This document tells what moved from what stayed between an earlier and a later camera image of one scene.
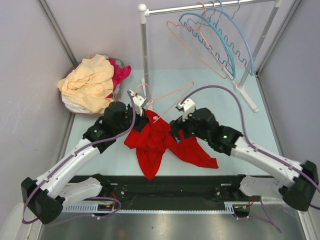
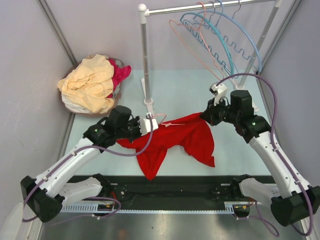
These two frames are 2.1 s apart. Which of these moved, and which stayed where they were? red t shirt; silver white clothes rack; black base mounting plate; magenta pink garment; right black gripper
Moved: right black gripper; red t shirt
Stayed: silver white clothes rack; magenta pink garment; black base mounting plate
